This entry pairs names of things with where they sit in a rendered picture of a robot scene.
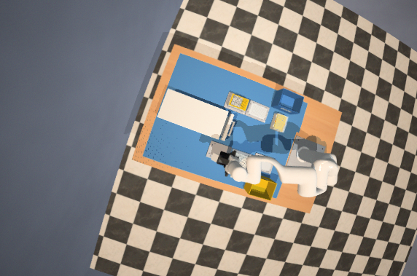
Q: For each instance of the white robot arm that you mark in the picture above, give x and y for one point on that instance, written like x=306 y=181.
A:
x=311 y=181

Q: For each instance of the blue rectangular mat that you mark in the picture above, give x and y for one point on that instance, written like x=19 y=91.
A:
x=186 y=149

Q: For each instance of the blue bin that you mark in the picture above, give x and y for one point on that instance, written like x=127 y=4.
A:
x=284 y=100

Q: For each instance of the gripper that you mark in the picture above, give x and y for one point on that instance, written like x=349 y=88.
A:
x=231 y=158

